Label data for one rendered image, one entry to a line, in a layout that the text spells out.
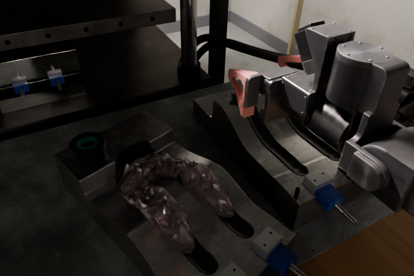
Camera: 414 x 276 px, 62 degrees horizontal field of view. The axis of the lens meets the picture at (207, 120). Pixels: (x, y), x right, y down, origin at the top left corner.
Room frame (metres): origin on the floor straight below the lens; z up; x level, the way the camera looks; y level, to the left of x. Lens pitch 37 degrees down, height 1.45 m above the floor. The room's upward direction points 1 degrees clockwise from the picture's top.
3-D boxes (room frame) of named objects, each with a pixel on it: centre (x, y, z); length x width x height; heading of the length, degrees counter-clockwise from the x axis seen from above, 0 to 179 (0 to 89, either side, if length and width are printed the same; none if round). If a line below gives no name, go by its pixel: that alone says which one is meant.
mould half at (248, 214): (0.50, 0.08, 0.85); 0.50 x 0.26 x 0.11; 46
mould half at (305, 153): (0.75, -0.19, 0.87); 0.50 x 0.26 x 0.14; 29
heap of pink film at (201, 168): (0.51, 0.07, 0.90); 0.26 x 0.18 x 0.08; 46
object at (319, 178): (0.49, -0.27, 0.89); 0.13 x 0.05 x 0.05; 29
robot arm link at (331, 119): (0.34, -0.16, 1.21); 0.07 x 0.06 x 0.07; 30
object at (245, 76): (0.44, -0.07, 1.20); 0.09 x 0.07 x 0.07; 30
